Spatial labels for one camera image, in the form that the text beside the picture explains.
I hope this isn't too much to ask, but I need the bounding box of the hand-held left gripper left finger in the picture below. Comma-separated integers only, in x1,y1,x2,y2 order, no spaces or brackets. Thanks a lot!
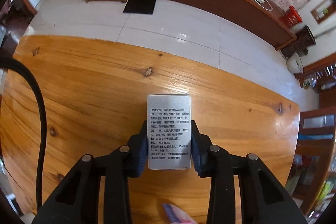
31,120,148,224

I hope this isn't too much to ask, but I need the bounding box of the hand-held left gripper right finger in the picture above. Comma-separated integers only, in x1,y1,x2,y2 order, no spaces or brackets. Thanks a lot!
191,120,307,224

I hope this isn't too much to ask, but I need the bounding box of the small white medicine box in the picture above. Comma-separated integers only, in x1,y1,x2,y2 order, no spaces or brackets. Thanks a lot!
147,93,192,170

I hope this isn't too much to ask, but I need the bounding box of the pink wipes packet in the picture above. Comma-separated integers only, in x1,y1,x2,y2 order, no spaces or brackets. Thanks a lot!
161,203,198,224

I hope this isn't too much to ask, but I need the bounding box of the wooden display cabinet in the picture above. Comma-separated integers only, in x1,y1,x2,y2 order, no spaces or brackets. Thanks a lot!
285,109,336,216

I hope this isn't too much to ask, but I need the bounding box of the black floor scale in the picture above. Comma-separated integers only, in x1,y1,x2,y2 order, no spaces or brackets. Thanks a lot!
123,0,157,14

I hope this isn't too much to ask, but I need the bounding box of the dark woven bin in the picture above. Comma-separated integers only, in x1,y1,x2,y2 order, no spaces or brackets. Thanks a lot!
282,25,315,59

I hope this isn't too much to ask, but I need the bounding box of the wooden television stand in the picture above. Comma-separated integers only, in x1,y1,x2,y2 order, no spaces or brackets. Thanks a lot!
128,0,297,51

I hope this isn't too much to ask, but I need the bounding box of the red plastic bucket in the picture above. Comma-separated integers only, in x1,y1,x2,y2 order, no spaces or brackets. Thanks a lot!
282,6,302,28

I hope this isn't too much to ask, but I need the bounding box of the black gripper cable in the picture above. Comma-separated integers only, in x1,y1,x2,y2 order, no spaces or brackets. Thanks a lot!
0,57,47,211

